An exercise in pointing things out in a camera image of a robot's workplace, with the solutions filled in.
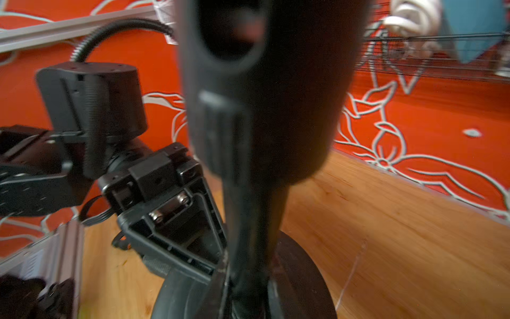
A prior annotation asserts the black mic clip pole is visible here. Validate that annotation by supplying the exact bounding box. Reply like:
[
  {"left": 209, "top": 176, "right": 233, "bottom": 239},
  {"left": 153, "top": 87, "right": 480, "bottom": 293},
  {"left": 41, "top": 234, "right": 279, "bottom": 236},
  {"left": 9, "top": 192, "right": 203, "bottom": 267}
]
[{"left": 175, "top": 0, "right": 373, "bottom": 304}]

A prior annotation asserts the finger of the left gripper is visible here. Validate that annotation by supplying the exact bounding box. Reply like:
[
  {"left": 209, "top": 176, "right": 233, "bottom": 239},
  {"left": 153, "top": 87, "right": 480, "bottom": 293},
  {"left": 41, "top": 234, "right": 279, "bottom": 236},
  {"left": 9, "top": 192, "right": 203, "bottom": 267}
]
[{"left": 118, "top": 178, "right": 227, "bottom": 284}]

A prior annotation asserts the teal box in basket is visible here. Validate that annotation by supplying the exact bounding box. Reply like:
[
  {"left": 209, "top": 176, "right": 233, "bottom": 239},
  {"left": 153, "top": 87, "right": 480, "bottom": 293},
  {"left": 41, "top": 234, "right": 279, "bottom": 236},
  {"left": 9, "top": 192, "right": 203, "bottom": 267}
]
[{"left": 439, "top": 0, "right": 507, "bottom": 64}]

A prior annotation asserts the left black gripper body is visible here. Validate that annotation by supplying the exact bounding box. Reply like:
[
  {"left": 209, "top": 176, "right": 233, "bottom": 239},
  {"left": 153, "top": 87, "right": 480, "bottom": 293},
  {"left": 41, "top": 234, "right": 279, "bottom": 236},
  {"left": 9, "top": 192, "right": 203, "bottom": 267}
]
[{"left": 98, "top": 142, "right": 203, "bottom": 223}]

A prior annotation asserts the black round stand base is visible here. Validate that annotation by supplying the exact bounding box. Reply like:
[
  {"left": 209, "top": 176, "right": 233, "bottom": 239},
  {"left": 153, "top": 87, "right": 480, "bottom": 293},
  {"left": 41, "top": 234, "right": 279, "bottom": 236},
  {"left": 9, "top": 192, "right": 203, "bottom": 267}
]
[{"left": 151, "top": 233, "right": 337, "bottom": 318}]

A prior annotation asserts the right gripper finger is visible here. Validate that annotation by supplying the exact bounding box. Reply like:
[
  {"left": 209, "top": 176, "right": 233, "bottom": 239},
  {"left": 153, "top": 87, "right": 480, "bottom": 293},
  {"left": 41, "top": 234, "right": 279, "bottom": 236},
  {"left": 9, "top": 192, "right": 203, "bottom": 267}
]
[{"left": 195, "top": 263, "right": 231, "bottom": 319}]

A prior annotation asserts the orange black handled tool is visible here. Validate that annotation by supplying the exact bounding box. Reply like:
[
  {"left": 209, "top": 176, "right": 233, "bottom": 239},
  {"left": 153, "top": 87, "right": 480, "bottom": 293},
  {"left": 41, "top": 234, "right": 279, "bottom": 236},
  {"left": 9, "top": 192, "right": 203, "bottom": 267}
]
[{"left": 111, "top": 231, "right": 131, "bottom": 251}]

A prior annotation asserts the black wire wall basket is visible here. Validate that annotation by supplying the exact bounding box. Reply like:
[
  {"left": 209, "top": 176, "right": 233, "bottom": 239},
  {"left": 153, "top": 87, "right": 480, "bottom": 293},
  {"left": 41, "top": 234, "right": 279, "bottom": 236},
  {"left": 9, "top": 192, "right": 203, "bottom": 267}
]
[{"left": 356, "top": 1, "right": 509, "bottom": 87}]

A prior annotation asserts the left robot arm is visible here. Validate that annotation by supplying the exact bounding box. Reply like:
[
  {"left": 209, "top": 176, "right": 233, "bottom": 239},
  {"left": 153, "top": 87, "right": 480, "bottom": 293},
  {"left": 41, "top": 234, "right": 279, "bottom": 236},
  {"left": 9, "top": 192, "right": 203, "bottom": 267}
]
[{"left": 1, "top": 19, "right": 227, "bottom": 284}]

